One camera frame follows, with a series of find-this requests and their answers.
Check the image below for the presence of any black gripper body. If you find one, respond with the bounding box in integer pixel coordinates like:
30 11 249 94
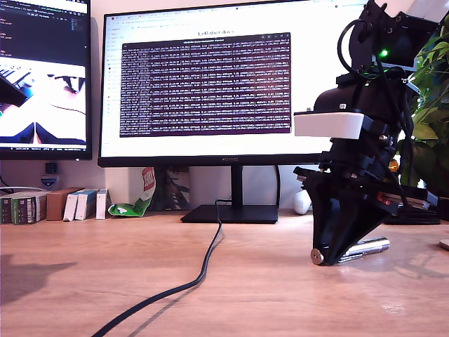
293 138 439 216

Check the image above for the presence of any metallic silver laser pointer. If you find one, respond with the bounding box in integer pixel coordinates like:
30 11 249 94
310 237 391 265

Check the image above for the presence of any white game controller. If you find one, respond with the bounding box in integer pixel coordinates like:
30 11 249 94
293 190 313 216

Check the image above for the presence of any black wallet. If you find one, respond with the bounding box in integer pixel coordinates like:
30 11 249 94
384 206 442 226

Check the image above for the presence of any green leafy plant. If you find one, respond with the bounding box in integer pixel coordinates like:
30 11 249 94
403 20 449 197

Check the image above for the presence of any black Huawei monitor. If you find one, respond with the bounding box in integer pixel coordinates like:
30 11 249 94
97 0 373 225

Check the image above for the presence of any patterned grey carton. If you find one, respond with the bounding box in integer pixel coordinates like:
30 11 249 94
164 166 192 211

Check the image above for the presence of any green snack bag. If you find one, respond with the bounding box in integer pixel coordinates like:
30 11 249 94
107 166 156 218

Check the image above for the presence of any white blue box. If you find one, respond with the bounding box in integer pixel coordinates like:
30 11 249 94
95 188 112 220
62 191 85 222
74 189 99 221

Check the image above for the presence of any brown cardboard box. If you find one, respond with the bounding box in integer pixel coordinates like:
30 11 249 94
45 188 85 221

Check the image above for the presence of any blue shield badge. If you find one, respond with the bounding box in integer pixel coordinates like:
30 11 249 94
39 174 59 190

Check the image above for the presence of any green white box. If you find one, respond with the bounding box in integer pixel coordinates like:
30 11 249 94
10 192 48 225
0 194 15 225

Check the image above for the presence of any black dark-screen monitor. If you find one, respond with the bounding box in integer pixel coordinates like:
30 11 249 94
0 0 93 161

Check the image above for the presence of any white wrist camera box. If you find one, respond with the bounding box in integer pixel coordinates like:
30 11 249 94
293 111 364 138

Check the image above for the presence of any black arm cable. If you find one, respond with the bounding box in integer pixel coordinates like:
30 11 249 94
375 59 417 208
337 18 368 77

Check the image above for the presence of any long black table cable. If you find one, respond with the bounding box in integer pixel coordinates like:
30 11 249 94
91 199 232 337

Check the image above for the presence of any white flat cable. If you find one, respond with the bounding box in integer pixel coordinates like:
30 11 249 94
0 185 46 194

